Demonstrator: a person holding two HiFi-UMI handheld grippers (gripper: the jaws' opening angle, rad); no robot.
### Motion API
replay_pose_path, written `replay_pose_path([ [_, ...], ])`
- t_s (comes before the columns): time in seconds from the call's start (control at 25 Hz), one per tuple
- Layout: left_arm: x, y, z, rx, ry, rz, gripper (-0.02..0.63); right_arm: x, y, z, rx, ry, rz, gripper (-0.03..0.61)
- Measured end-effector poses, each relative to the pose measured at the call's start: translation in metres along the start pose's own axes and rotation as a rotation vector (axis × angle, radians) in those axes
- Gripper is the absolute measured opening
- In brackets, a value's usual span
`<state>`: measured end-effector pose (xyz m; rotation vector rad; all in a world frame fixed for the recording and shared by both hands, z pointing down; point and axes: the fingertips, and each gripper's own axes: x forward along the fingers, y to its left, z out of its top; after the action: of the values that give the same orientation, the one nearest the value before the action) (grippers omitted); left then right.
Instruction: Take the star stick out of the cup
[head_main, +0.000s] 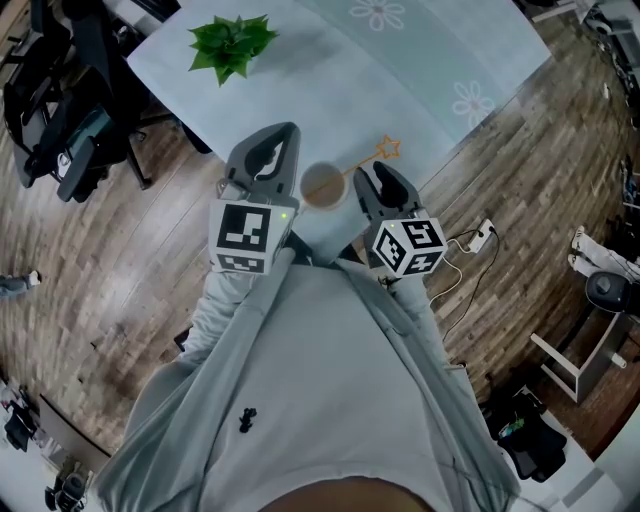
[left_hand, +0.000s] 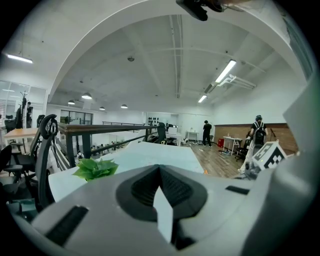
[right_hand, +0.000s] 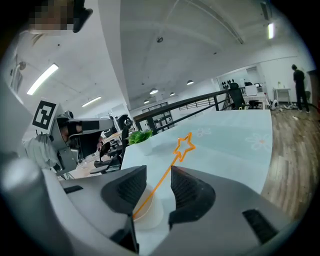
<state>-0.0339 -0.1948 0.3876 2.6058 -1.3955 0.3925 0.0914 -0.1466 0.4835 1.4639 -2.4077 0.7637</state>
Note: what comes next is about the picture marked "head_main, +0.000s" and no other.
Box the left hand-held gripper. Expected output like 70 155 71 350
208 121 302 275

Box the white wooden stool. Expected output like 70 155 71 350
530 299 636 404

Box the black office chair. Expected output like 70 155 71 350
2 0 151 204

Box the light blue floral tablecloth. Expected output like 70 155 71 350
125 0 551 266

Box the white power strip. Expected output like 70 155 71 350
467 218 496 253

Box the green plant in white pot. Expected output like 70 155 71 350
187 14 280 89

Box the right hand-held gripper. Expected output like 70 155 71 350
353 160 448 277

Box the black floor cable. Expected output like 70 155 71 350
442 227 501 341

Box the person's left forearm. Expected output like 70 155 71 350
184 249 296 359

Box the white power cable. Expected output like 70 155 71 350
432 238 474 301

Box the person's right forearm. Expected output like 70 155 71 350
394 272 446 361

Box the orange star stirrer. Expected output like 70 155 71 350
303 134 403 197

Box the black bag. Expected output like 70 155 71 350
494 387 569 484

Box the white cup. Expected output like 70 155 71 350
298 160 350 212

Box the person's torso in gray clothing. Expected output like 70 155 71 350
94 257 521 512

